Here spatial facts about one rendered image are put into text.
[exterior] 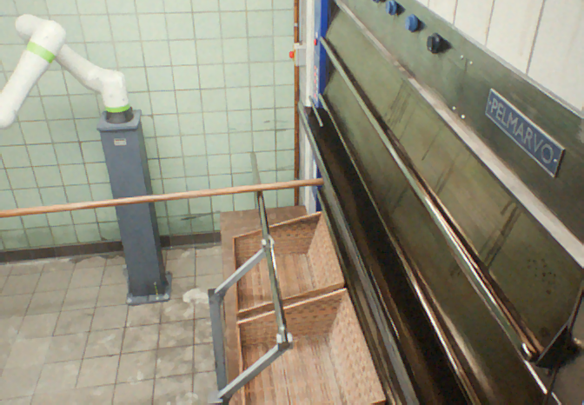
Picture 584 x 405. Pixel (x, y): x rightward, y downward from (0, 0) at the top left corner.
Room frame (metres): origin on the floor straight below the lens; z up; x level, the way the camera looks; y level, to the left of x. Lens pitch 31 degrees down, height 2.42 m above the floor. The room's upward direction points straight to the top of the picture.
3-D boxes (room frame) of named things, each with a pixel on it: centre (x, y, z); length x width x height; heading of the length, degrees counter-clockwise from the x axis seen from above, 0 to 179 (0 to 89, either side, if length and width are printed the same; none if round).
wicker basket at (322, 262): (2.04, 0.06, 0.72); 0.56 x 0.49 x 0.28; 8
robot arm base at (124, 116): (2.77, 0.95, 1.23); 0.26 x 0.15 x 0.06; 8
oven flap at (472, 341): (1.52, -0.28, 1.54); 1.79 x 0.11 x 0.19; 9
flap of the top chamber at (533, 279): (1.52, -0.28, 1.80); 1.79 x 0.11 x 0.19; 9
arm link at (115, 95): (2.72, 0.96, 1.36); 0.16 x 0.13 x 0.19; 53
